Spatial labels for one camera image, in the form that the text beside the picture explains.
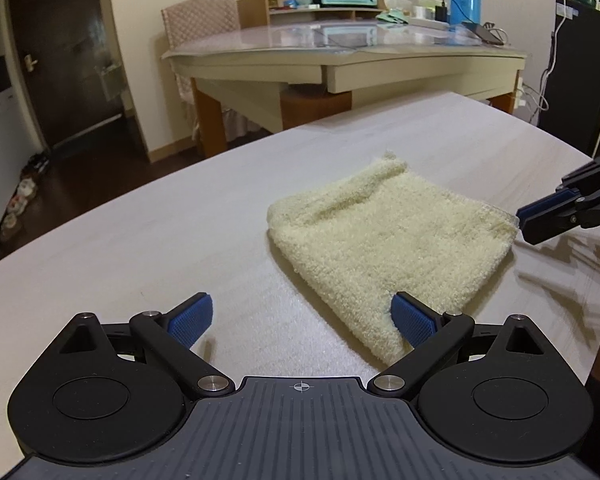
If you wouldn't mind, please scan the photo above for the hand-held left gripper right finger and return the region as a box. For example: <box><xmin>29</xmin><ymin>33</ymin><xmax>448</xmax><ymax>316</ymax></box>
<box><xmin>369</xmin><ymin>290</ymin><xmax>551</xmax><ymax>400</ymax></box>

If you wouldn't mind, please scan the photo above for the clear door-mounted holder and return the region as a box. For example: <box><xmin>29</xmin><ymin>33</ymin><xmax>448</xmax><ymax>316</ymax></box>
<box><xmin>95</xmin><ymin>62</ymin><xmax>126</xmax><ymax>103</ymax></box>

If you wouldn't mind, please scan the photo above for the beige dining table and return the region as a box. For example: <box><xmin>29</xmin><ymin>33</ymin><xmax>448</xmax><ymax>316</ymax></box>
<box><xmin>161</xmin><ymin>20</ymin><xmax>528</xmax><ymax>158</ymax></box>

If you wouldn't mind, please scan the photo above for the dark wooden door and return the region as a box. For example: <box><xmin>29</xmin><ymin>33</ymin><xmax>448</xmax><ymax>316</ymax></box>
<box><xmin>0</xmin><ymin>0</ymin><xmax>131</xmax><ymax>151</ymax></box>

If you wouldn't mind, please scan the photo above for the glass-topped dining table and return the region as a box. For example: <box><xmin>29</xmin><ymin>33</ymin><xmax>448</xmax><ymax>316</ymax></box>
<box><xmin>162</xmin><ymin>21</ymin><xmax>526</xmax><ymax>61</ymax></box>

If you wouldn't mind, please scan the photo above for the green cloth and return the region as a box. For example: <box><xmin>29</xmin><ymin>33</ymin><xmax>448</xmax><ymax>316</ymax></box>
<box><xmin>377</xmin><ymin>7</ymin><xmax>411</xmax><ymax>25</ymax></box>

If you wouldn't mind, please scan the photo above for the cream terry towel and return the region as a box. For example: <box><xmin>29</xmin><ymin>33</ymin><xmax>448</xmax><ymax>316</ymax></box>
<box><xmin>266</xmin><ymin>151</ymin><xmax>521</xmax><ymax>366</ymax></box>

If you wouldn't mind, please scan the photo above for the quilted dining chair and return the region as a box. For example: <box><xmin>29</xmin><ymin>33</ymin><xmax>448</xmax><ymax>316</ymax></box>
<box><xmin>160</xmin><ymin>0</ymin><xmax>241</xmax><ymax>141</ymax></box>

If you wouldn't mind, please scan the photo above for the wooden desktop shelf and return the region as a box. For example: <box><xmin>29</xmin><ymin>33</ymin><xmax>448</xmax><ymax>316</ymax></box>
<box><xmin>237</xmin><ymin>0</ymin><xmax>386</xmax><ymax>28</ymax></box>

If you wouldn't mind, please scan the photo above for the black mini fridge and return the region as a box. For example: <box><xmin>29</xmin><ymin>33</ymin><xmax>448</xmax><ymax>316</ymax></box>
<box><xmin>536</xmin><ymin>0</ymin><xmax>600</xmax><ymax>160</ymax></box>

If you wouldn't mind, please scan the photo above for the row of shoes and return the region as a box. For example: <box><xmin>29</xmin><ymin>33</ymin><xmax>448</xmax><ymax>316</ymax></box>
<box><xmin>0</xmin><ymin>152</ymin><xmax>51</xmax><ymax>233</ymax></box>

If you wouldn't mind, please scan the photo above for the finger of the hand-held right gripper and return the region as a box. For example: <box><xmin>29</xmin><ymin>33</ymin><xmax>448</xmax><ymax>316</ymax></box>
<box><xmin>516</xmin><ymin>149</ymin><xmax>600</xmax><ymax>224</ymax></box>
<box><xmin>521</xmin><ymin>187</ymin><xmax>600</xmax><ymax>247</ymax></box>

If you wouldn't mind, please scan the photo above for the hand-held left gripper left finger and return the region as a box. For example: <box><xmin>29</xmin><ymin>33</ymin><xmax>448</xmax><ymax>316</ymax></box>
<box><xmin>55</xmin><ymin>291</ymin><xmax>236</xmax><ymax>400</ymax></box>

